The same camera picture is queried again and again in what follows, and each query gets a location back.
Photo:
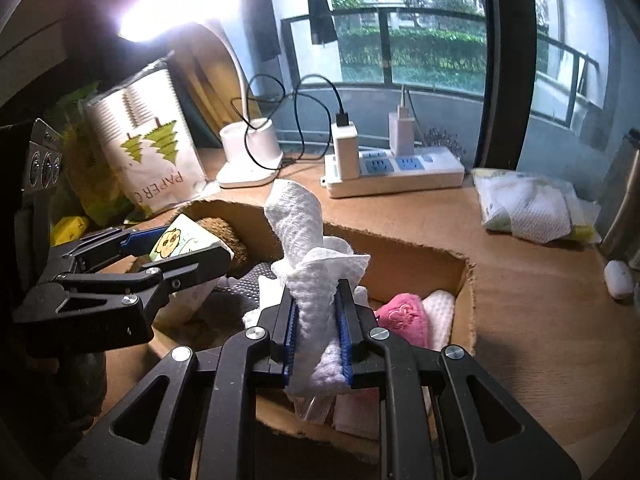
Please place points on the cartoon print tissue packet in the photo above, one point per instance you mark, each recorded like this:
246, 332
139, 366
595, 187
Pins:
185, 239

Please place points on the wet wipes pack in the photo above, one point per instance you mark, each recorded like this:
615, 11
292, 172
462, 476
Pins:
530, 205

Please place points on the black balcony railing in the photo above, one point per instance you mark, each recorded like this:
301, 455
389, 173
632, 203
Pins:
425, 12

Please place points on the white earbud case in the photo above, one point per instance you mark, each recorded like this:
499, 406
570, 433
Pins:
618, 280

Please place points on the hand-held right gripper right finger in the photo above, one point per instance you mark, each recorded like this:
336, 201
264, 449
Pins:
345, 342

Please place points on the green snack packet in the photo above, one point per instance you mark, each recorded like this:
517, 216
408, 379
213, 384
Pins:
95, 180

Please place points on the white desk lamp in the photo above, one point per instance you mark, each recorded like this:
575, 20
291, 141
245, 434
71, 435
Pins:
250, 152

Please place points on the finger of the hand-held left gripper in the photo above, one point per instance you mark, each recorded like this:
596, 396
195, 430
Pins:
135, 241
100, 317

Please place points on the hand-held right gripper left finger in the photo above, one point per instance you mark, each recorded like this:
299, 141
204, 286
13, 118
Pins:
291, 347

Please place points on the hanging black cloth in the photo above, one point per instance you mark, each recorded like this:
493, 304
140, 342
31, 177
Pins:
321, 15

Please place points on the long folded white cloth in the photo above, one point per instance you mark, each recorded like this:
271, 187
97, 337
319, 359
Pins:
355, 412

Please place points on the paper cup package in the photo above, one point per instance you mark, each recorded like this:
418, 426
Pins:
150, 150

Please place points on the white waffle cloth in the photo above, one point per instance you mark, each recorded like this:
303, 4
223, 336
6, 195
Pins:
441, 316

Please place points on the dark window frame post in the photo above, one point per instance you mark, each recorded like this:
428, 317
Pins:
505, 60

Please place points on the white power strip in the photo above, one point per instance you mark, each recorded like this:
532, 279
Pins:
400, 175

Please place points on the brown fibre scrubber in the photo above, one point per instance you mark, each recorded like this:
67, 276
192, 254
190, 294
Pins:
225, 237

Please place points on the cardboard box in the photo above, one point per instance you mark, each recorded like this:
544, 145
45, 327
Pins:
400, 255

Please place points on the black dotted glove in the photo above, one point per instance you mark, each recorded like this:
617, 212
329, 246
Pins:
240, 294

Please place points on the magenta plush toy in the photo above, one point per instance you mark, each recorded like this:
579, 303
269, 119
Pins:
400, 317

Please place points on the white textured cloth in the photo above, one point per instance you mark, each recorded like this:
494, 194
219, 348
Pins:
310, 280

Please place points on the small yellow packet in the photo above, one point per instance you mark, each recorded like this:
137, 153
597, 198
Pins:
70, 229

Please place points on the steel thermos flask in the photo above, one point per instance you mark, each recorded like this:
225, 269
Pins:
622, 195

